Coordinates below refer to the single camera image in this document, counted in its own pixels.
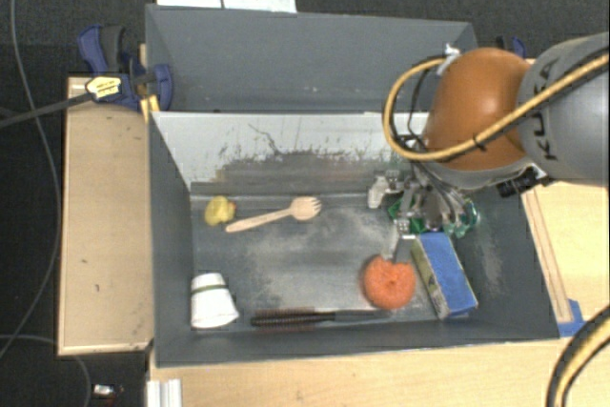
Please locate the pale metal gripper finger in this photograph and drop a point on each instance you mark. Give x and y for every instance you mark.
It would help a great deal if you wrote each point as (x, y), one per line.
(376, 193)
(404, 245)

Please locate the orange round scrubber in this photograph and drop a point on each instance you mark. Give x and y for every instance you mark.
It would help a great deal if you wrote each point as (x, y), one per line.
(388, 283)

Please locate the blue box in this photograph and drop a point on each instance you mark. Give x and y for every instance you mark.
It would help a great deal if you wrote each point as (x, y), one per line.
(448, 274)

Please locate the wooden spork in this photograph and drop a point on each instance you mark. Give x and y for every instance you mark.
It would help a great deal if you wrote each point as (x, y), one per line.
(286, 213)

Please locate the grey metal bin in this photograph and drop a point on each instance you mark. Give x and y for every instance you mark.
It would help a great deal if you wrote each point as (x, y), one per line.
(305, 62)

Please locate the yellow toy duck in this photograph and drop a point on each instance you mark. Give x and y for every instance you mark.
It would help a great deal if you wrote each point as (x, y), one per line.
(219, 210)

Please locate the white cup with green band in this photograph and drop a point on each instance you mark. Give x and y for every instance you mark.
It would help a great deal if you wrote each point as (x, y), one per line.
(212, 302)

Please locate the pale wood board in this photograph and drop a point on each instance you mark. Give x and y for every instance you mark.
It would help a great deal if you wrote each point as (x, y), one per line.
(105, 214)

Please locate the black cylinder on white bracket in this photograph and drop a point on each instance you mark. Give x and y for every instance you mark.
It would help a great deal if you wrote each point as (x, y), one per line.
(517, 185)

